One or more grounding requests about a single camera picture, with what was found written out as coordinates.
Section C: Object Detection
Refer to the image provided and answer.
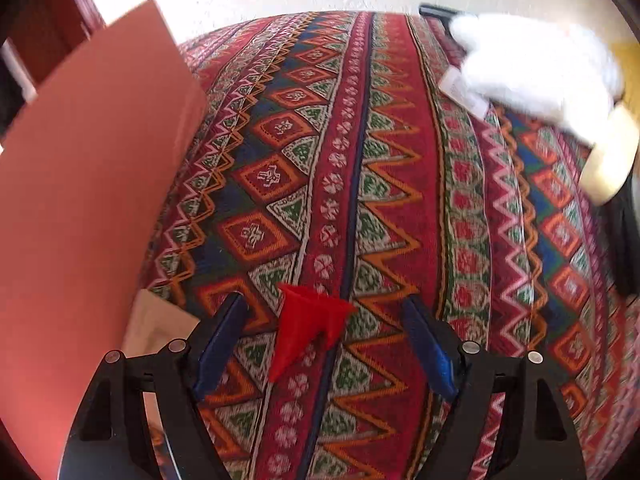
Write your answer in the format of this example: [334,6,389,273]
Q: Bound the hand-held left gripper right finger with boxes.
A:
[400,296,586,480]

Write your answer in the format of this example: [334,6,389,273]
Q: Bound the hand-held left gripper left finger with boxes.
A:
[59,292,251,480]

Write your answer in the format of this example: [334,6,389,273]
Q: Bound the red plastic funnel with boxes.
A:
[267,282,358,383]

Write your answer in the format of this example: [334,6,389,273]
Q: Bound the pink cardboard box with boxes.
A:
[0,0,208,480]

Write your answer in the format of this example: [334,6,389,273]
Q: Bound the colourful patterned tablecloth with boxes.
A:
[135,10,640,480]

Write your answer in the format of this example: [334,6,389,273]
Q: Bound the black object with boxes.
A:
[602,180,640,296]

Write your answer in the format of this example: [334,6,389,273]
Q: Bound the cream round object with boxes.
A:
[580,105,640,206]

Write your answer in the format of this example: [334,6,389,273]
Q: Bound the fluffy white plush toy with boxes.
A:
[440,12,626,143]

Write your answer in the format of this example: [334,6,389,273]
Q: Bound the black bar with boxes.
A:
[419,4,468,31]

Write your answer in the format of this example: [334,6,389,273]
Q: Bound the yellow cushion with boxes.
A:
[607,40,640,106]

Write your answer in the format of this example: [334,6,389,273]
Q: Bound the dark wooden panel door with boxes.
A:
[0,0,108,126]

